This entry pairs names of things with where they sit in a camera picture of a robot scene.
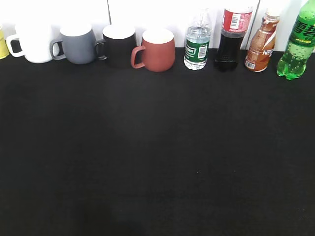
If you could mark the cola bottle red label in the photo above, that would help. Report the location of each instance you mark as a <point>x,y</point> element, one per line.
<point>235,23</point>

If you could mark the white mug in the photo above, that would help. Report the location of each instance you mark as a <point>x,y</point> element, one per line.
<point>34,40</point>

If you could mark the green soda bottle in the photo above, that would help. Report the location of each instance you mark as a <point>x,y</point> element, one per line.
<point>300,45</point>

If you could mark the red mug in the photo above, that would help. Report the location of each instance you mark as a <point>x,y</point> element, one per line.
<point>156,52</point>

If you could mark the brown coffee drink bottle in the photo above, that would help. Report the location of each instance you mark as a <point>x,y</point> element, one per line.
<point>263,42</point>

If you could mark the yellow mug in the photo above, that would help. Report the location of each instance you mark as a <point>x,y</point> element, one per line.
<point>4,52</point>

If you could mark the grey mug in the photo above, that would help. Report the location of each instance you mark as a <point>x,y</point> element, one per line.
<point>78,43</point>

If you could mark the black mug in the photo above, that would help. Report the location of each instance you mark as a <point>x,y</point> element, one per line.
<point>116,45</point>

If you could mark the clear water bottle green label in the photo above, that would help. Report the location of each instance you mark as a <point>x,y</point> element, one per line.
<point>197,42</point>

